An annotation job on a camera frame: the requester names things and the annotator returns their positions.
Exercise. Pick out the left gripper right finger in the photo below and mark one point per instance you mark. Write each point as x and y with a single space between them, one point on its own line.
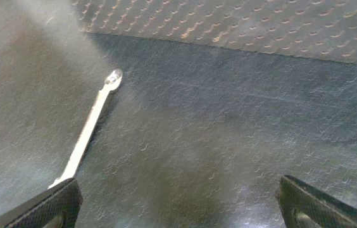
308 206

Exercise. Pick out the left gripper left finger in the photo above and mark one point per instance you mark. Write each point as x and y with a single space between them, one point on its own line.
55 206

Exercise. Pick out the wrench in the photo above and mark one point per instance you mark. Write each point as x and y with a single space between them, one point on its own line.
86 133

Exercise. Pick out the black pegboard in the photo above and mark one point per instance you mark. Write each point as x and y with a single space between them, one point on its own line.
260 22

